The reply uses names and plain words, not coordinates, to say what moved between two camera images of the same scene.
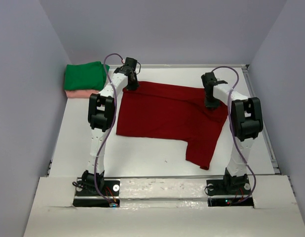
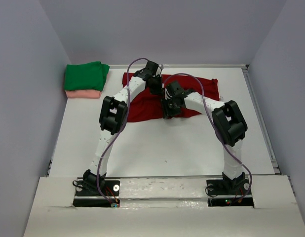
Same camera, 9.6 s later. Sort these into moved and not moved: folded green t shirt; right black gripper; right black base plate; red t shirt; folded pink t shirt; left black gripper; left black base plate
Moved: left black gripper; right black gripper; red t shirt
Not moved: folded pink t shirt; folded green t shirt; right black base plate; left black base plate
